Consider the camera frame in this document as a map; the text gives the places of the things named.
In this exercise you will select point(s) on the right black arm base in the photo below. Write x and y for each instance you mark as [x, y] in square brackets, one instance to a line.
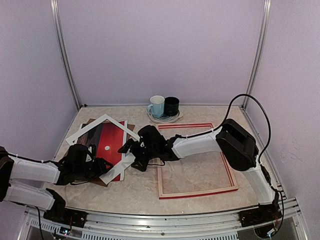
[261, 214]

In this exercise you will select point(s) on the red and wood picture frame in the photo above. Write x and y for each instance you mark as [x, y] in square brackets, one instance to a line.
[198, 175]

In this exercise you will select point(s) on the white mat board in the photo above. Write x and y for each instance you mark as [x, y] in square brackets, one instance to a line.
[128, 157]

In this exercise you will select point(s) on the dark green mug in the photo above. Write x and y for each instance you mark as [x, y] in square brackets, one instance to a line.
[171, 106]

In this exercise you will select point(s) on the right aluminium corner post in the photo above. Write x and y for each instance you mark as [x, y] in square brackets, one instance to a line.
[260, 46]

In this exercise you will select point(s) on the red and dark photo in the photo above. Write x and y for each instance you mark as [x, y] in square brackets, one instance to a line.
[107, 138]

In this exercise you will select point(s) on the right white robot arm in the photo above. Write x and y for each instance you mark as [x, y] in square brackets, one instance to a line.
[237, 145]

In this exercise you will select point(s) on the aluminium corner post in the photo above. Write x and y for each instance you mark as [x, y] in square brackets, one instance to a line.
[54, 5]
[260, 46]

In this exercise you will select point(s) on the light blue mug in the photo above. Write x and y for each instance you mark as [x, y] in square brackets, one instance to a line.
[156, 106]

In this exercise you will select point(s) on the white plate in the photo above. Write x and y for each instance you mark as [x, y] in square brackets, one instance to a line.
[165, 119]

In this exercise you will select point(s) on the left aluminium corner post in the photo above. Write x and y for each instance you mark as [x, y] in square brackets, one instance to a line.
[54, 5]

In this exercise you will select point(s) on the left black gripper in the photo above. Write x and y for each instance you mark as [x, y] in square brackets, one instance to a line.
[102, 168]

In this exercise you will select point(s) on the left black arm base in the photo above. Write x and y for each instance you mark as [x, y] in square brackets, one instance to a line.
[60, 214]

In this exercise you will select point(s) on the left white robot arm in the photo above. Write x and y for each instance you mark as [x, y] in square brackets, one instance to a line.
[14, 170]

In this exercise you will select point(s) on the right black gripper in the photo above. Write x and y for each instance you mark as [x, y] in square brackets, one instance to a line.
[142, 165]

